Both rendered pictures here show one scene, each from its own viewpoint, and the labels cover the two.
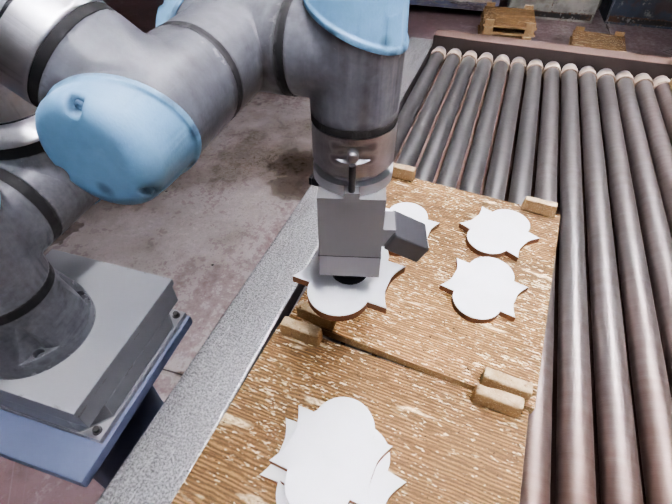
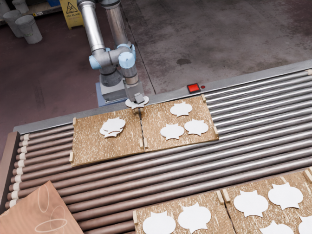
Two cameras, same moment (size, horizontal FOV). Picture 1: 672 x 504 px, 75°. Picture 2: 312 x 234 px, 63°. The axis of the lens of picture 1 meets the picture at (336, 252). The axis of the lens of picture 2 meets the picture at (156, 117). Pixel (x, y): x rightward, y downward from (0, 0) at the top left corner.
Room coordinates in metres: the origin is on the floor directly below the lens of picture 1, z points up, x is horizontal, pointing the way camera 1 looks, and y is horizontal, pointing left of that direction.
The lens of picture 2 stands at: (0.01, -1.04, 2.08)
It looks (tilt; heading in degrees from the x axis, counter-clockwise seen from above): 47 degrees down; 67
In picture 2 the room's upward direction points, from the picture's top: 11 degrees counter-clockwise
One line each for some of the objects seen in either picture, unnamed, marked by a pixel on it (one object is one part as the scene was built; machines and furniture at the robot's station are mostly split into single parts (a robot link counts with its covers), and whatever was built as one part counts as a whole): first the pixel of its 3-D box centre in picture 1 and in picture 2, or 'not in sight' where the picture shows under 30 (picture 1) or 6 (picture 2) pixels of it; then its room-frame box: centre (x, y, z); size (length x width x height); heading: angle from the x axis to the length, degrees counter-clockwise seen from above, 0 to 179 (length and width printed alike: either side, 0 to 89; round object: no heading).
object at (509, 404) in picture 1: (497, 400); (141, 143); (0.25, -0.20, 0.95); 0.06 x 0.02 x 0.03; 68
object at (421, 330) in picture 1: (439, 262); (176, 122); (0.50, -0.17, 0.93); 0.41 x 0.35 x 0.02; 156
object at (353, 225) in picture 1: (373, 210); (135, 90); (0.34, -0.04, 1.17); 0.12 x 0.09 x 0.16; 87
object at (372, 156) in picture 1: (353, 142); (130, 77); (0.35, -0.02, 1.25); 0.08 x 0.08 x 0.05
